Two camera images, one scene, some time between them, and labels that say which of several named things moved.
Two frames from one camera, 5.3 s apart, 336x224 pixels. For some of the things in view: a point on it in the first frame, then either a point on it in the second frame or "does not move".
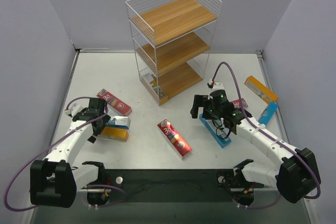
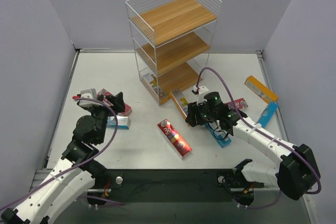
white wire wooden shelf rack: (174, 29) does not move
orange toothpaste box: (261, 91) does not move
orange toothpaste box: (115, 133) → (178, 106)
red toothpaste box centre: (177, 141) does not move
